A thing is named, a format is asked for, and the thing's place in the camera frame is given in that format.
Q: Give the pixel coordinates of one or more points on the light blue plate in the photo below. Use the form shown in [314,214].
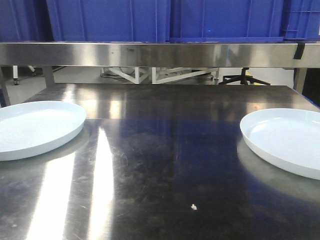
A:
[287,138]
[34,128]

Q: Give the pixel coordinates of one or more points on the black office chair base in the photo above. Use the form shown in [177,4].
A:
[243,78]

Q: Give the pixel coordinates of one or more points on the blue plastic bin right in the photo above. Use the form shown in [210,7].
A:
[228,21]

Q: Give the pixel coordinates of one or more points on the blue plastic bin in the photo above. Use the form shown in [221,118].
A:
[25,21]
[228,21]
[146,21]

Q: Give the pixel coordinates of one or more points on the steel table leg left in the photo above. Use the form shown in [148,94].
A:
[48,75]

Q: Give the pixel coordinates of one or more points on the steel table leg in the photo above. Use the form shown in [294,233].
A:
[48,75]
[299,79]

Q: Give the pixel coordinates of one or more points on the blue plastic bin centre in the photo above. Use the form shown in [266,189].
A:
[146,21]

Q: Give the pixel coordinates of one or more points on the steel table leg right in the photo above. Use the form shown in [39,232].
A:
[299,79]

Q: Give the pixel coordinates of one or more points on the white caster leg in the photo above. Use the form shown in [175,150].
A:
[15,75]

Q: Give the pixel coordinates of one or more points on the black tape strip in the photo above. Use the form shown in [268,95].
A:
[299,51]

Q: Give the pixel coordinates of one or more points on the blue plastic bin left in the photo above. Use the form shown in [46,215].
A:
[25,21]

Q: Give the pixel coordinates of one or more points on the blue crate far right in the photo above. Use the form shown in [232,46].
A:
[300,20]

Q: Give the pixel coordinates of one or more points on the white metal frame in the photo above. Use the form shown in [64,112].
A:
[157,75]

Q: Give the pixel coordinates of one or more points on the stainless steel shelf rail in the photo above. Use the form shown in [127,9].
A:
[188,55]

